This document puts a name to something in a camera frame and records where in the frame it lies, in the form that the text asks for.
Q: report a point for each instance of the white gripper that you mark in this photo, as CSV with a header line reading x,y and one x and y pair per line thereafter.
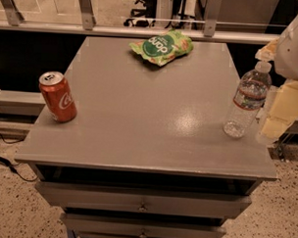
x,y
294,53

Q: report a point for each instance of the grey drawer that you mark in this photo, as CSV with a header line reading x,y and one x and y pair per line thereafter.
x,y
128,200
141,228

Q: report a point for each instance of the clear plastic water bottle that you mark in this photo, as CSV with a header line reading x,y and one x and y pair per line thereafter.
x,y
250,96

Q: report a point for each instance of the grey drawer cabinet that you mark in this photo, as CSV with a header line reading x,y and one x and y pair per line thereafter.
x,y
143,127

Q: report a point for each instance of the green rice chip bag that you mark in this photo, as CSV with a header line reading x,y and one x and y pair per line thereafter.
x,y
160,50

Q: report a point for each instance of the metal railing frame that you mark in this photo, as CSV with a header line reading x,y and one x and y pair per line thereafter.
x,y
238,21

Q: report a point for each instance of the top grey drawer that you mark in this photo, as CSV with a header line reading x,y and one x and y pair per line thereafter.
x,y
128,200

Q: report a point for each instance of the red coca-cola can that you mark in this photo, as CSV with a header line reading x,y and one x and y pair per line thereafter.
x,y
58,96

